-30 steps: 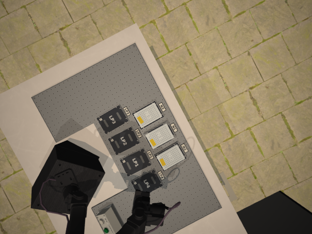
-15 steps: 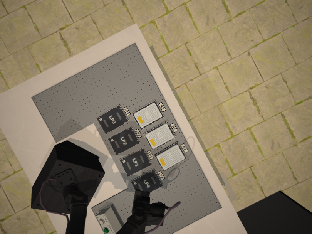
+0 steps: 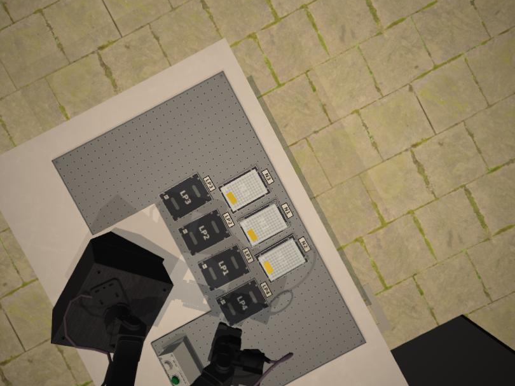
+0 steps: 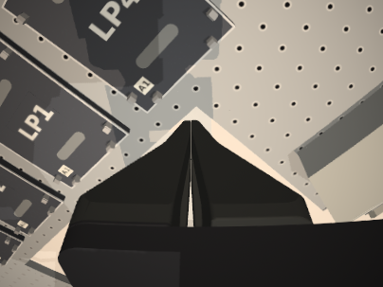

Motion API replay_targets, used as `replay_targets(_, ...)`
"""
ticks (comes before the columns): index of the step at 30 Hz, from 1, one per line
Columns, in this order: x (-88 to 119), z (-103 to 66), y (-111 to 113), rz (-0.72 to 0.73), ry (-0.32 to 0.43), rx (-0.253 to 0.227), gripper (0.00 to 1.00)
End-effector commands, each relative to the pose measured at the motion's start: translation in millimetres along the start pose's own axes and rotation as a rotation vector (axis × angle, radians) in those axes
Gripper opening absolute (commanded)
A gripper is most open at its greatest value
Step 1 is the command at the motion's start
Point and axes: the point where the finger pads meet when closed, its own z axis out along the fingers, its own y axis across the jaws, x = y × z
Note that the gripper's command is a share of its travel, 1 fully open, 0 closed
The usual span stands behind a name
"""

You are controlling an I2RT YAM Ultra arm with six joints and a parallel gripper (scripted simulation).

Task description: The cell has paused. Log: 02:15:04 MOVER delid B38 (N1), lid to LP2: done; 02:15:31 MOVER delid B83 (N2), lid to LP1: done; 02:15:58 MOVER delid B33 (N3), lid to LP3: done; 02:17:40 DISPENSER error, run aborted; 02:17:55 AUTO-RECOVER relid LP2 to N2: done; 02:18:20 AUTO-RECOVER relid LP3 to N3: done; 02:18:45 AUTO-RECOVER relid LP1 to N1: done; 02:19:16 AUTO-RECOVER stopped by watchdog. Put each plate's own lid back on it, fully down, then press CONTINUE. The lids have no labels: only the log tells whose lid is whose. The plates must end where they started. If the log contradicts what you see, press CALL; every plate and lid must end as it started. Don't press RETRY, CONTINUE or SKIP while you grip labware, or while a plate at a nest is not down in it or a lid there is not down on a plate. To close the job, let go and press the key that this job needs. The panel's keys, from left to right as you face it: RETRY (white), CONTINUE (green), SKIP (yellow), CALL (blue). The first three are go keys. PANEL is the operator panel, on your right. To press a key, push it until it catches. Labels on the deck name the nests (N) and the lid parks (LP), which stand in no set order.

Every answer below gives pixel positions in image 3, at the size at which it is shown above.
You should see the light grey control panel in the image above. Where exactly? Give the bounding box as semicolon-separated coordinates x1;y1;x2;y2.
158;337;203;386

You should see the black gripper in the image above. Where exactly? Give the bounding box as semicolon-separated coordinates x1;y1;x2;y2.
208;322;242;361

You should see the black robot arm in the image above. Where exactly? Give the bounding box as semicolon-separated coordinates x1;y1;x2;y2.
90;278;265;386

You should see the beige label plate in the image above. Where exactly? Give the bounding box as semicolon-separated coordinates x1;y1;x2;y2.
298;236;311;252
281;202;294;219
260;281;273;297
262;169;274;185
242;247;254;264
223;212;235;228
203;176;216;192

